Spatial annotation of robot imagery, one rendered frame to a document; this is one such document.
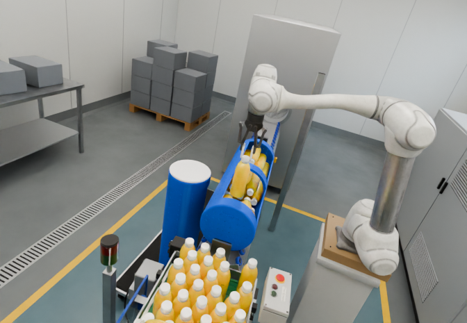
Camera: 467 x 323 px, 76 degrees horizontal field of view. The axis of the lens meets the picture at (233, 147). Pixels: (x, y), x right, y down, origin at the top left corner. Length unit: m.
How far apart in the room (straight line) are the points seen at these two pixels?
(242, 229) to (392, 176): 0.71
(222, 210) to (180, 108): 3.67
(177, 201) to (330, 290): 1.04
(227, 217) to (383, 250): 0.70
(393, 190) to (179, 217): 1.33
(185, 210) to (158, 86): 3.36
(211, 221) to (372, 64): 5.21
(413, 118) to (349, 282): 0.96
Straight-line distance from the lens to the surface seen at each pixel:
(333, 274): 1.79
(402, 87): 6.41
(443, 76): 6.50
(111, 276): 1.31
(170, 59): 4.92
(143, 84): 5.29
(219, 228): 1.54
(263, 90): 1.08
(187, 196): 1.98
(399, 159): 1.30
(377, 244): 1.49
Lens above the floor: 2.11
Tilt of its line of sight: 26 degrees down
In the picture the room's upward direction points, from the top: 12 degrees clockwise
